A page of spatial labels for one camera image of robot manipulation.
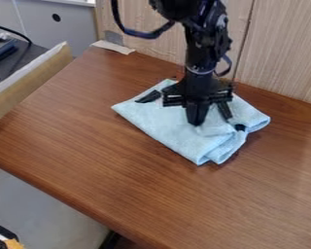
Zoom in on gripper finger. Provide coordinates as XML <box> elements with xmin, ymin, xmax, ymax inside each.
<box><xmin>215</xmin><ymin>100</ymin><xmax>235</xmax><ymax>121</ymax></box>
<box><xmin>185</xmin><ymin>102</ymin><xmax>212</xmax><ymax>127</ymax></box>

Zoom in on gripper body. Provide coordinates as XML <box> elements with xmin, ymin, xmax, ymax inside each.
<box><xmin>160</xmin><ymin>71</ymin><xmax>236</xmax><ymax>109</ymax></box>

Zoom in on light blue cloth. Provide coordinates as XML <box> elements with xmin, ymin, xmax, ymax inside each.
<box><xmin>110</xmin><ymin>78</ymin><xmax>273</xmax><ymax>166</ymax></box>

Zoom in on beige paper scrap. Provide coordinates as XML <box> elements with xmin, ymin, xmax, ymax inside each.
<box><xmin>88</xmin><ymin>39</ymin><xmax>138</xmax><ymax>55</ymax></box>

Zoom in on grey cabinet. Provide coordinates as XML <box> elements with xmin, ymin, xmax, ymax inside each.
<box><xmin>0</xmin><ymin>0</ymin><xmax>99</xmax><ymax>58</ymax></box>

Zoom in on cardboard box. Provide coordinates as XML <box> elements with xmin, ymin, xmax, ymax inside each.
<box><xmin>0</xmin><ymin>41</ymin><xmax>74</xmax><ymax>127</ymax></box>

